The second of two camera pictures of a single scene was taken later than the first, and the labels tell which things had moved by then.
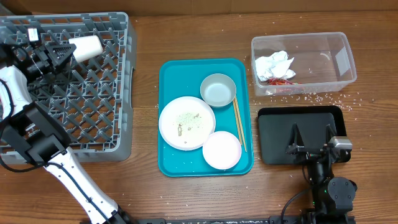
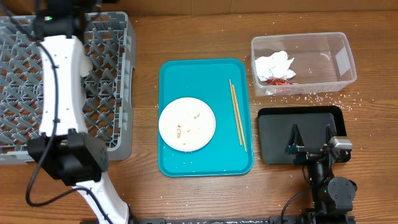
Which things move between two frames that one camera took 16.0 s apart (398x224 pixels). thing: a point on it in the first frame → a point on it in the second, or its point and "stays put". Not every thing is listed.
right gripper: [295, 146] stays put
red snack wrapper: [277, 81] stays put
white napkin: [275, 66] stays put
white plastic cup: [86, 46] → [86, 65]
